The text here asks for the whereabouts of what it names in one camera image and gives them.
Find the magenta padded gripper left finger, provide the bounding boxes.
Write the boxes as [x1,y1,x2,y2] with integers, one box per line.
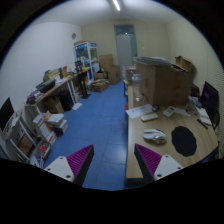
[45,145,94,186]

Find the black monitor on right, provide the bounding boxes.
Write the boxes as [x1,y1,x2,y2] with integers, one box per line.
[200,82,220,129]

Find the open cardboard box on floor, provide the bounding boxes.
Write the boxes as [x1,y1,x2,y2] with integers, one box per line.
[91,80,110,92]

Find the wooden desk on left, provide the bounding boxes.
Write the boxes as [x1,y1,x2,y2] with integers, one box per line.
[25,67,90,112]

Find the black pen on table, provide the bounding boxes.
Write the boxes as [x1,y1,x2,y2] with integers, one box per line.
[197,119,208,129]

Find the stack of books on floor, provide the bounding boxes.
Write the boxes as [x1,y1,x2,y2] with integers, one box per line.
[47,114,68,136]

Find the clear plastic water bottle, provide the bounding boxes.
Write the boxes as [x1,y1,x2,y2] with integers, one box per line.
[132,74,142,102]

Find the black monitor on left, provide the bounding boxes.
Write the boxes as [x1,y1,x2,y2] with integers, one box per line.
[0,99,14,131]

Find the white remote control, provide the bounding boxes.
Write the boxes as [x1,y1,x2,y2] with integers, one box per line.
[141,113,158,122]

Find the white shelf with books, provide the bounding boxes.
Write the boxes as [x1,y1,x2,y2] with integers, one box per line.
[0,110,44,164]

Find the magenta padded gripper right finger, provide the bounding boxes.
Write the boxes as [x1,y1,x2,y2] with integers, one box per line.
[134,144,183,184]

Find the large cardboard box on table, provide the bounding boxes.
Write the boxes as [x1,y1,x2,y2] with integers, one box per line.
[136,62,194,106]

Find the ceiling fluorescent light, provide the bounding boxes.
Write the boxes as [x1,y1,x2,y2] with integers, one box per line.
[112,0,121,11]

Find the stacked cardboard boxes by door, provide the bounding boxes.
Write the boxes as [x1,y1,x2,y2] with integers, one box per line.
[99,54,120,85]

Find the round black mouse pad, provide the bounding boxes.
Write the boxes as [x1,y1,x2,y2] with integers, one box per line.
[171,126,197,157]

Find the white calculator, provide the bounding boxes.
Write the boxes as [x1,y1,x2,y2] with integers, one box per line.
[163,106,175,118]

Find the white paper sheet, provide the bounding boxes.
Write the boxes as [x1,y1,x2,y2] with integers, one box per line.
[126,104,152,119]

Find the grey door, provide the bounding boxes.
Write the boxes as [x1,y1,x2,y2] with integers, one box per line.
[114,24,137,67]

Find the small cardboard box on top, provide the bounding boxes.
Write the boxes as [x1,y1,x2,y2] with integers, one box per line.
[176,56,192,73]

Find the black monitor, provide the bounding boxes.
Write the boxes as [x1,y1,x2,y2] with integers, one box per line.
[200,82,220,129]
[0,99,14,131]

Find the round wall clock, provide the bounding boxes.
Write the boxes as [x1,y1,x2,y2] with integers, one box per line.
[72,33,77,40]

